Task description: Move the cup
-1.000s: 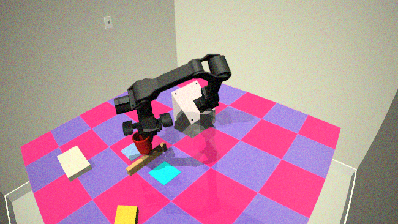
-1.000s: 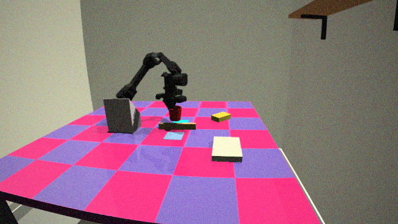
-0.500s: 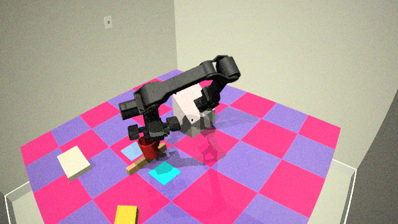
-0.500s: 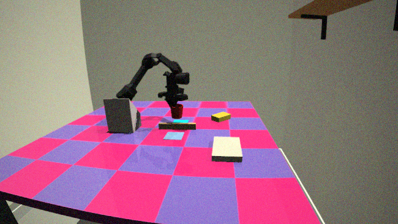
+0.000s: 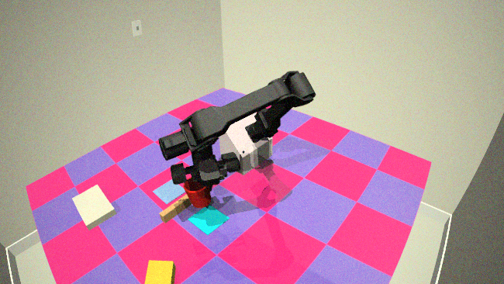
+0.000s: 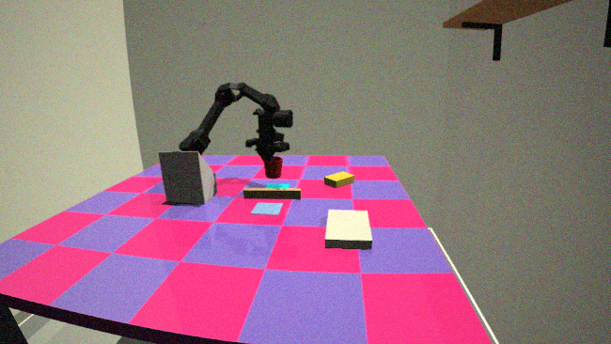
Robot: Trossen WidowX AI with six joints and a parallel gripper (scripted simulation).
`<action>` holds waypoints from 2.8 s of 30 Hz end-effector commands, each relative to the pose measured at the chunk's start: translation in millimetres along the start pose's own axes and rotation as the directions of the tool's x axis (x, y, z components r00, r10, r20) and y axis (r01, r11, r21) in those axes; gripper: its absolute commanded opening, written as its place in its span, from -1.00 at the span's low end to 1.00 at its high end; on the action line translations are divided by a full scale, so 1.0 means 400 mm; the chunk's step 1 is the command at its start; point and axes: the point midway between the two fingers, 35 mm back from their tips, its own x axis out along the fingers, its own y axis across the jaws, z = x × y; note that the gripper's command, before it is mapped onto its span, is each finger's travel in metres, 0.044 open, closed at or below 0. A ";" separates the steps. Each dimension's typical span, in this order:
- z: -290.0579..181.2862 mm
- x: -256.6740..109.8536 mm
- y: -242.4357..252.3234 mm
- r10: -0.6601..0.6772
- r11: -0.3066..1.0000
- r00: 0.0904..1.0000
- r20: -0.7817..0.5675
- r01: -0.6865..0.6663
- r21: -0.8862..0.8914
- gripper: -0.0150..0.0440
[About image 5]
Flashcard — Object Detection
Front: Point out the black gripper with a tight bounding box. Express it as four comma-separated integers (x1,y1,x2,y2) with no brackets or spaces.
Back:
170,146,240,185

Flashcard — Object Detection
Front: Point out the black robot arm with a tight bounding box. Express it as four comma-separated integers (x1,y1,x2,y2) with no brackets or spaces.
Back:
158,71,316,187

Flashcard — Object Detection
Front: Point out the yellow rectangular block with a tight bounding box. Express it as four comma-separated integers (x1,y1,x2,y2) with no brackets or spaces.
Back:
144,260,176,284

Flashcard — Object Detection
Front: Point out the tan wooden bar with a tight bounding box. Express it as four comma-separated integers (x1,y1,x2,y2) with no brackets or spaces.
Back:
160,194,192,223

